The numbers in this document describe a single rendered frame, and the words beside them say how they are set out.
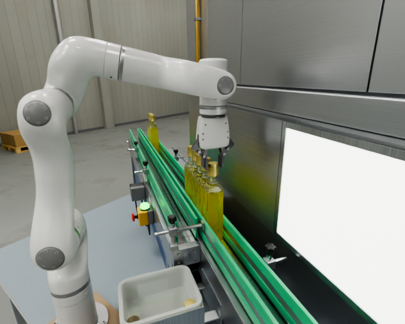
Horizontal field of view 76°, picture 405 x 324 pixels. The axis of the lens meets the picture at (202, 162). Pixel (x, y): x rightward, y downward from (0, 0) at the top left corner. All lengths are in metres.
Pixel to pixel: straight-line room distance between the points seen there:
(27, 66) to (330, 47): 7.85
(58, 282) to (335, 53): 0.95
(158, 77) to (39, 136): 0.32
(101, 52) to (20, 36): 7.52
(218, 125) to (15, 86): 7.47
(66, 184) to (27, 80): 7.40
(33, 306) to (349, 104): 1.28
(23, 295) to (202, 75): 1.15
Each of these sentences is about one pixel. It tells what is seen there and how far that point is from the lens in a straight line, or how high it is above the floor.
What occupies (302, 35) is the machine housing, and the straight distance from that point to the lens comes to 0.72.
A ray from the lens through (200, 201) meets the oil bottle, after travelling 0.94.
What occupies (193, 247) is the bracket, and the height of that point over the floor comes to 1.05.
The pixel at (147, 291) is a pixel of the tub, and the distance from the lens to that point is 0.94.
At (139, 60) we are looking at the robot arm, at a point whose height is 1.64.
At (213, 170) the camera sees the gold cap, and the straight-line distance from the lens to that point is 0.84.
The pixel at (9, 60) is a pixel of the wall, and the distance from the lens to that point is 8.08.
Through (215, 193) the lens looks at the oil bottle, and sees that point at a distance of 0.86.
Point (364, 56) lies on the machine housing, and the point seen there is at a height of 1.63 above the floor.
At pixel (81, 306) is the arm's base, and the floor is 0.90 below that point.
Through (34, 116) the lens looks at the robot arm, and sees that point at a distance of 0.71.
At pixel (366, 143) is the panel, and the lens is 0.54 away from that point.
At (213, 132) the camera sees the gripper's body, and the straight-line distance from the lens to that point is 0.80.
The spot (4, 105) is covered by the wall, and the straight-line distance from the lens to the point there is 8.01.
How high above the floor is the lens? 1.60
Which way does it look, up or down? 18 degrees down
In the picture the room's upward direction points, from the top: 1 degrees counter-clockwise
